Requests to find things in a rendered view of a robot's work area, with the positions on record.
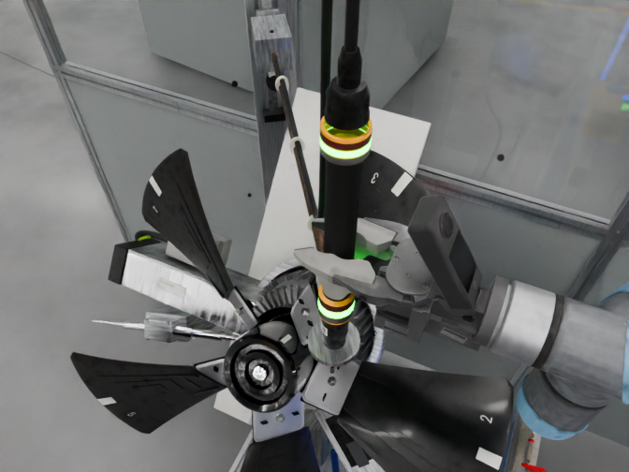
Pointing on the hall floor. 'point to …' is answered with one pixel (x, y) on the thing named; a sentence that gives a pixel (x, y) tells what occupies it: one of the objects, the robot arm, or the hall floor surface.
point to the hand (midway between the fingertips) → (314, 236)
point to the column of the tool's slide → (268, 141)
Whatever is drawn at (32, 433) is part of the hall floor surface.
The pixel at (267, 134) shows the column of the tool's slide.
